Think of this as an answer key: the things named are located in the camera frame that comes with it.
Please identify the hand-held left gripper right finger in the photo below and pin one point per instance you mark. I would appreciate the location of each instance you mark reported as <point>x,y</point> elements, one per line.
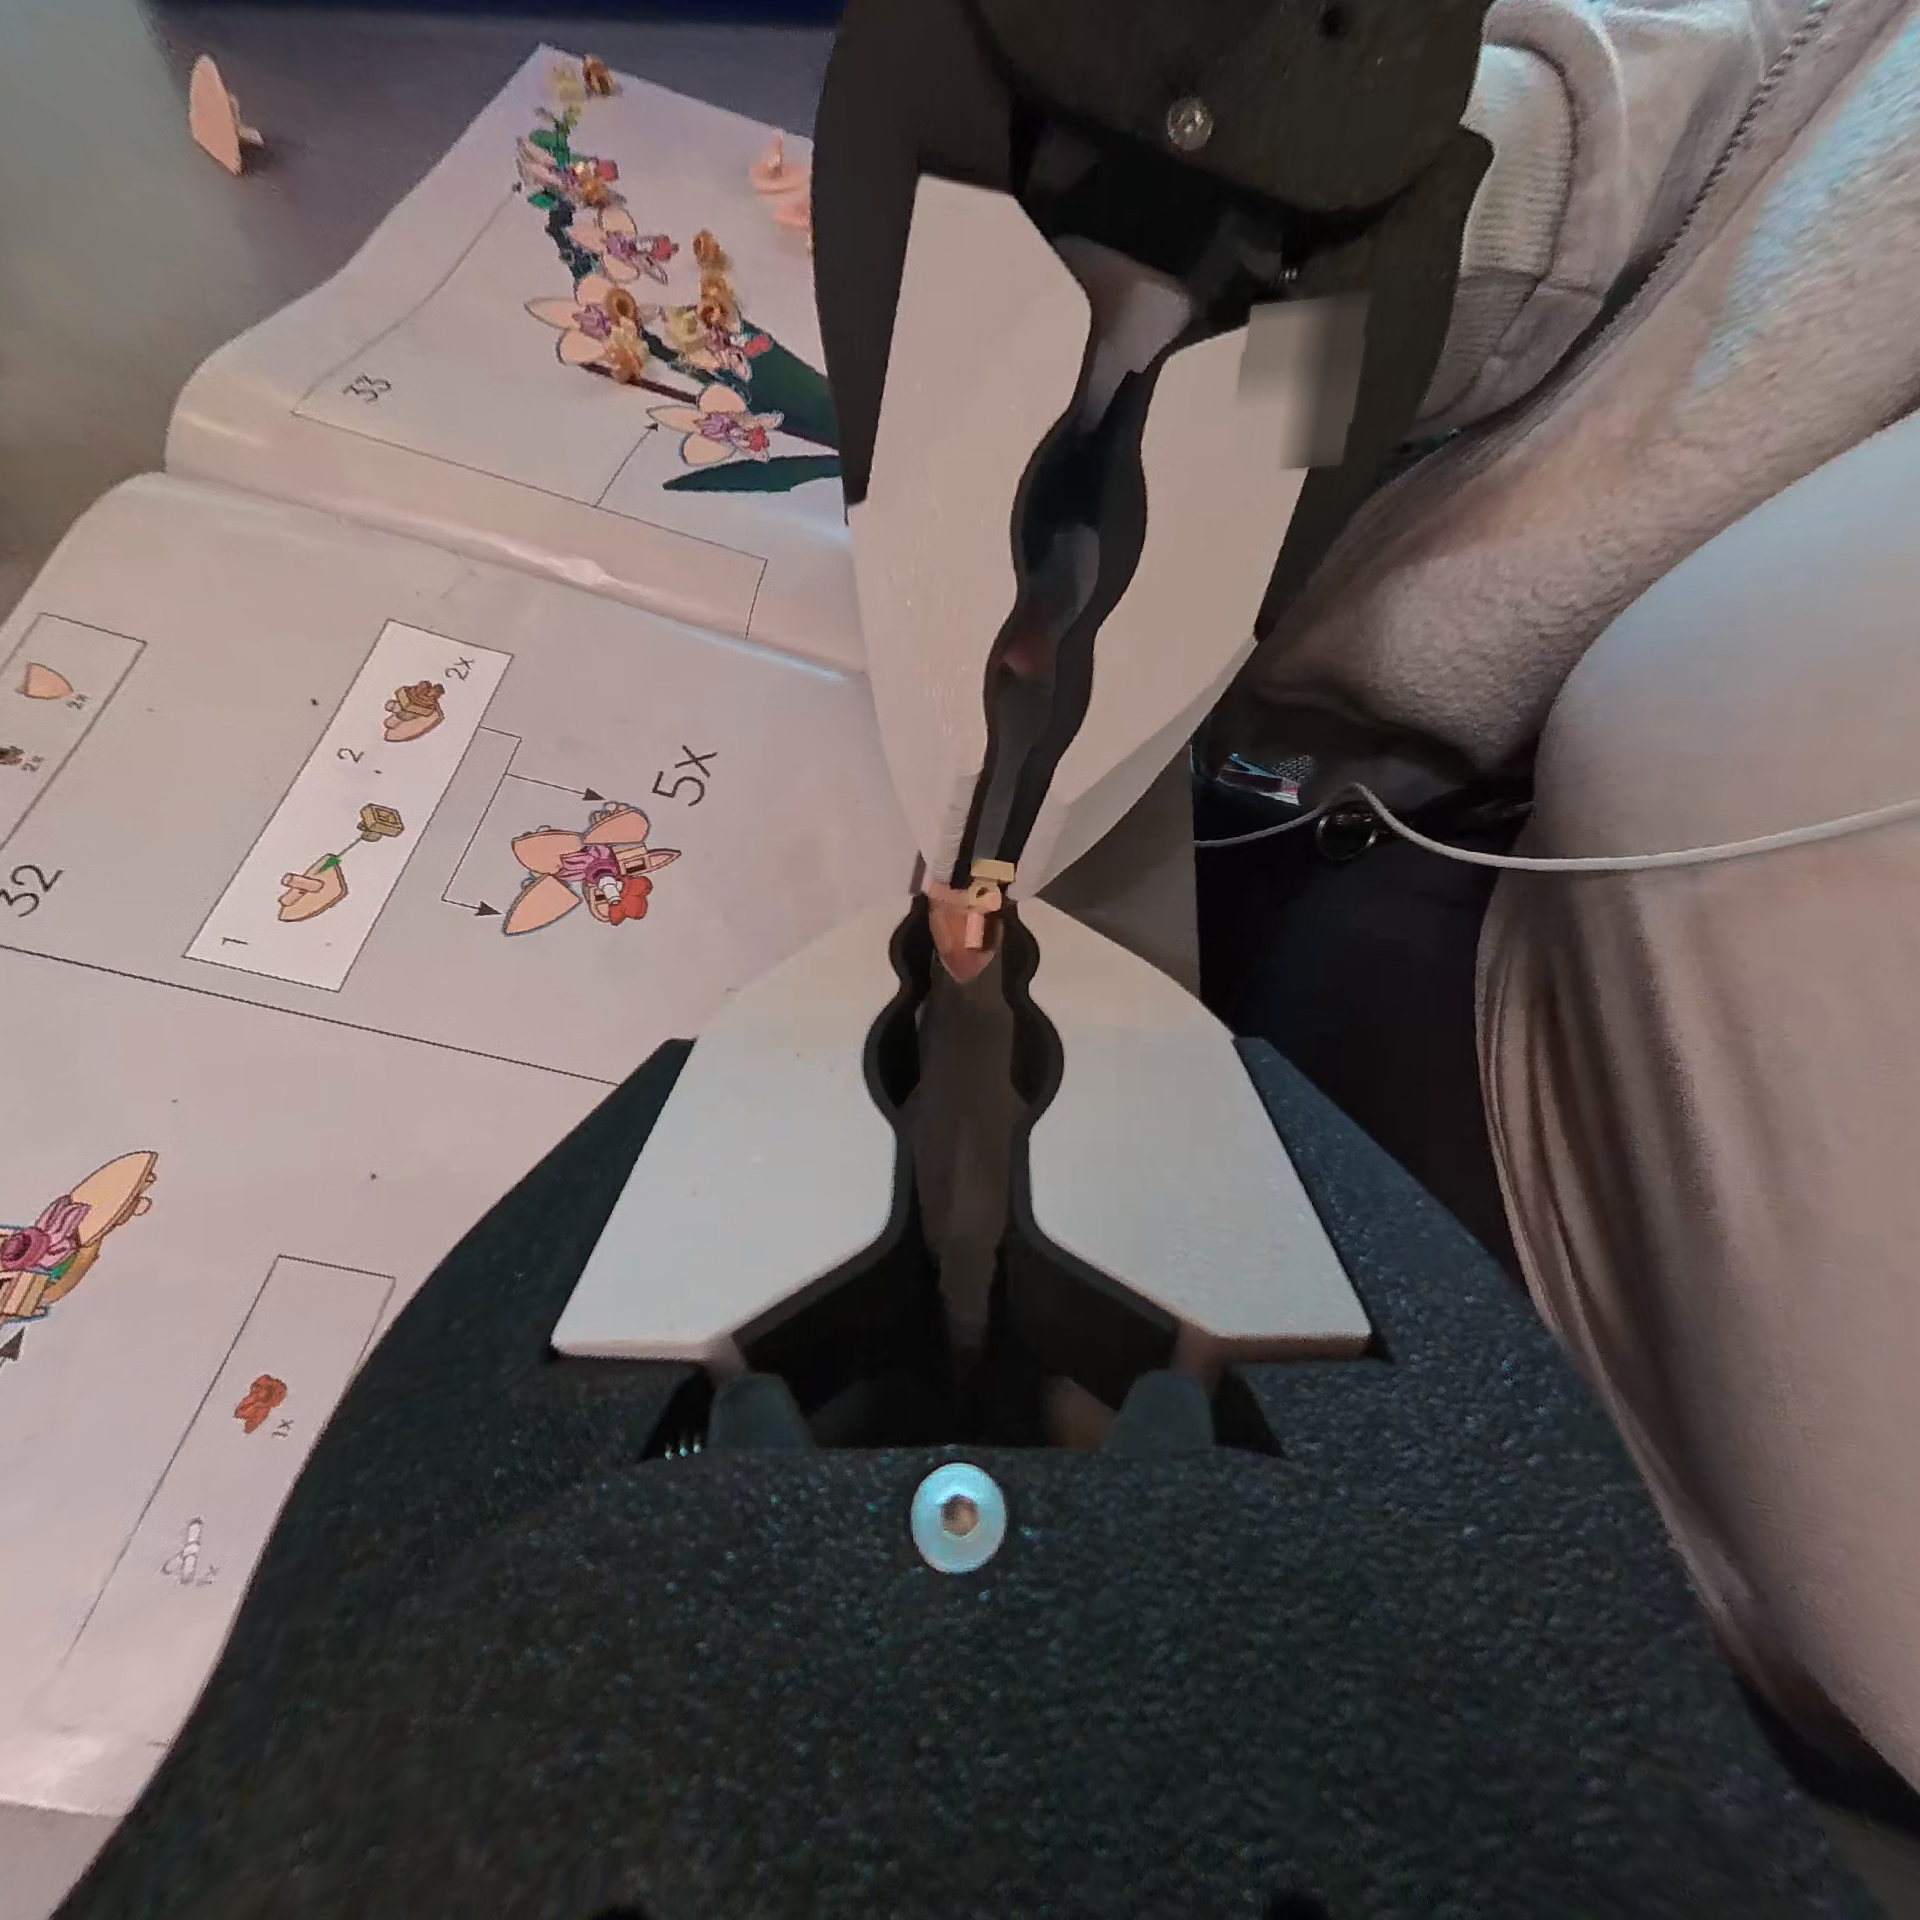
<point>1184,1171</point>

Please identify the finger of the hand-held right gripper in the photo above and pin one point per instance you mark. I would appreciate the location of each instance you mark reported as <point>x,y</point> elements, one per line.
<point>944,495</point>
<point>1184,570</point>

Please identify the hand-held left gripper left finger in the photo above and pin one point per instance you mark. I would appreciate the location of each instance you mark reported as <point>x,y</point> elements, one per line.
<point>749,1142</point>

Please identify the pink petal brick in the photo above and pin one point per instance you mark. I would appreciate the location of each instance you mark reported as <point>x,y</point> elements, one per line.
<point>779,173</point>
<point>961,931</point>
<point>221,113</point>

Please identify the small yellow stud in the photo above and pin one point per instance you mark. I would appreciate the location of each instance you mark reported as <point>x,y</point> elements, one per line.
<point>990,873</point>

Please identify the person's right forearm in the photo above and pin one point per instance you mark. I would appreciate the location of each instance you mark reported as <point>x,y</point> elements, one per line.
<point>1545,135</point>

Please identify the toy brick instruction booklet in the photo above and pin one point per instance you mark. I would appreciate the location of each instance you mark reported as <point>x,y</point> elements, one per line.
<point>374,1079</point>

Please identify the person's torso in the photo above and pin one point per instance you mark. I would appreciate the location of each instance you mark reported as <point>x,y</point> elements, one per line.
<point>1723,1201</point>

